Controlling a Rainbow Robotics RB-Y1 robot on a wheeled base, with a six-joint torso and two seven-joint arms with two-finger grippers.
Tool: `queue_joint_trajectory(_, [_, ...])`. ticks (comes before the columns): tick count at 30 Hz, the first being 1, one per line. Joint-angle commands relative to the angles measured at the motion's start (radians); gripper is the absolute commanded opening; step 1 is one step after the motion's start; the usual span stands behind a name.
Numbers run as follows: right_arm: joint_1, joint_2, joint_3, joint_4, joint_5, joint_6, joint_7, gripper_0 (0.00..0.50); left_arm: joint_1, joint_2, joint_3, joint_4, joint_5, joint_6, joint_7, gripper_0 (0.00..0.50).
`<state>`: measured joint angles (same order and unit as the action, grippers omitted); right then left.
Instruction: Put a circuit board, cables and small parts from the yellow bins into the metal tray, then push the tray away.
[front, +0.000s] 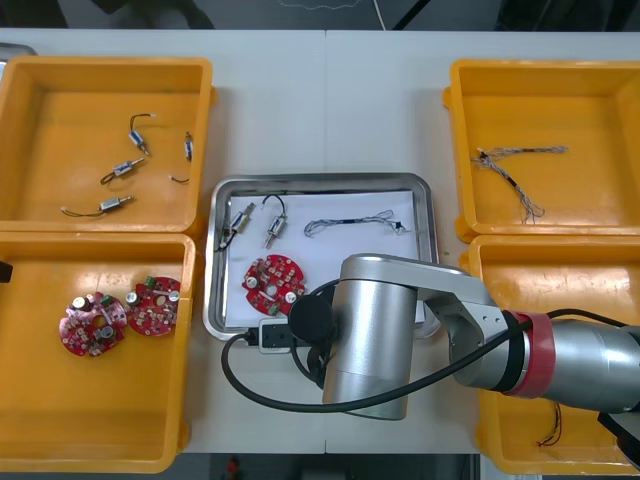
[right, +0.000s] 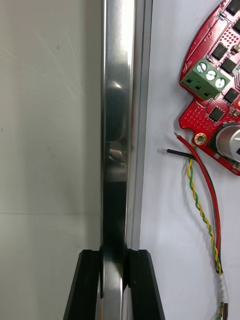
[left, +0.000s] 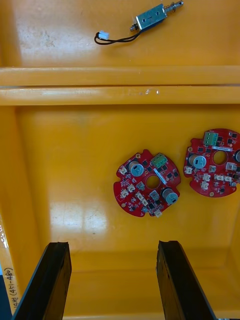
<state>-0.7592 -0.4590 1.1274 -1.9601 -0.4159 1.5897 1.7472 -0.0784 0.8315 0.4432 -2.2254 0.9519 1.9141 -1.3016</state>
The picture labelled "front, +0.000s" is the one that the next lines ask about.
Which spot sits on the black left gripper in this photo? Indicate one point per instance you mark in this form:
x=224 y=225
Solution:
x=5 y=271

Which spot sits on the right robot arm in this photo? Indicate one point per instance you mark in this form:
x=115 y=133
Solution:
x=370 y=325

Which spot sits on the round red circuit board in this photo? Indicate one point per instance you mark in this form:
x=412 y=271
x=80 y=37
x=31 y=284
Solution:
x=150 y=312
x=280 y=272
x=82 y=332

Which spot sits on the yellow-orange plastic bin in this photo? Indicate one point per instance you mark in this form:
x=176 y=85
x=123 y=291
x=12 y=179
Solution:
x=550 y=85
x=115 y=75
x=100 y=400
x=575 y=280

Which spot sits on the steel tray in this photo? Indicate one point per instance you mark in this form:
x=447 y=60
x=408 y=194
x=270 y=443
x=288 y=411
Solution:
x=212 y=280

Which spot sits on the white paper sheet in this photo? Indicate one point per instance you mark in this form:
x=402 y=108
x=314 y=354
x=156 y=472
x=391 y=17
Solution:
x=340 y=250

